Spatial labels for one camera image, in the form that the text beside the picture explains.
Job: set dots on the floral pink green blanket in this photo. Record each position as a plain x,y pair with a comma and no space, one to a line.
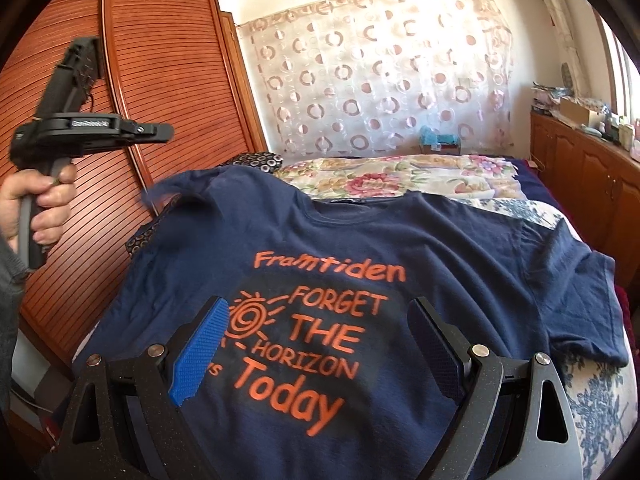
464,176

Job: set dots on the white circle-pattern sheer curtain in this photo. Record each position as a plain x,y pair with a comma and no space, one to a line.
368,77

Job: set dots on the black ring-pattern folded cloth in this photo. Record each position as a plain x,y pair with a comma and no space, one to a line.
264,161

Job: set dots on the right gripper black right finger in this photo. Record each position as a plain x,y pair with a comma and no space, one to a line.
512,421

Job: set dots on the navy blue printed t-shirt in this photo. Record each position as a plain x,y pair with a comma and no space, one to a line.
318,375

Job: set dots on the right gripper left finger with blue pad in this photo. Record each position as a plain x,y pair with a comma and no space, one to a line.
98,440

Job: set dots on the person left hand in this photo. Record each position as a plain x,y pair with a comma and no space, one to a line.
52,195

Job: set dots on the light blue toy on box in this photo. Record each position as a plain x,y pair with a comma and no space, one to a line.
431,141

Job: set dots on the bright window with wooden frame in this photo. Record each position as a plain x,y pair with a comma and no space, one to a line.
624,75

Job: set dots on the brown wooden sideboard cabinet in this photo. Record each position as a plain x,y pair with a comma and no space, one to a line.
597,186

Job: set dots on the cardboard box on sideboard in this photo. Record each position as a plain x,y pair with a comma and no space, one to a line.
578,113

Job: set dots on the beige window side curtain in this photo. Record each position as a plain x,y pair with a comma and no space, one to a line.
560,15

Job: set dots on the brown louvered wooden wardrobe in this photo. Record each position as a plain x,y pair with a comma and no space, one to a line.
135,91

